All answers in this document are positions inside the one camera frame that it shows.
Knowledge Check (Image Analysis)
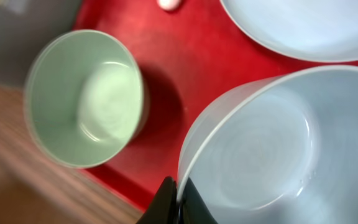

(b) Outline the light blue bowl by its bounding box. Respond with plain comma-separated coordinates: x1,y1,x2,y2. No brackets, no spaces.
177,65,358,223

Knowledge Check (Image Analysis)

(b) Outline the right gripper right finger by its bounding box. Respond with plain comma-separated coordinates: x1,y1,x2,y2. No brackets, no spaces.
178,179,217,224

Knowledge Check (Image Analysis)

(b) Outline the grey dishwasher rack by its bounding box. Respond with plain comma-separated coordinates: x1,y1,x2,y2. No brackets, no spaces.
0,0,83,86

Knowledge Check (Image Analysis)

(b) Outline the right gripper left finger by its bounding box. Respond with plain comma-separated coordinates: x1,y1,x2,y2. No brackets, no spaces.
136,177,177,224

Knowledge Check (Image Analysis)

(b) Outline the white plastic fork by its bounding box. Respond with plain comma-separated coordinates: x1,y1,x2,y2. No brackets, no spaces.
157,0,182,11

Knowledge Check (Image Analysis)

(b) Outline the large light blue plate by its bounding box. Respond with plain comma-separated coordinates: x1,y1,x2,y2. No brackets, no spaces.
221,0,358,62

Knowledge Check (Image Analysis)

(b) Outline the green plastic bowl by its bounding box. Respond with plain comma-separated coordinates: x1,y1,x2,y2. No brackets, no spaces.
24,29,150,168

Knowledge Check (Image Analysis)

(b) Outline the red plastic tray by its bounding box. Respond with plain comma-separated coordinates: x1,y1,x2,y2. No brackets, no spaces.
73,0,358,213

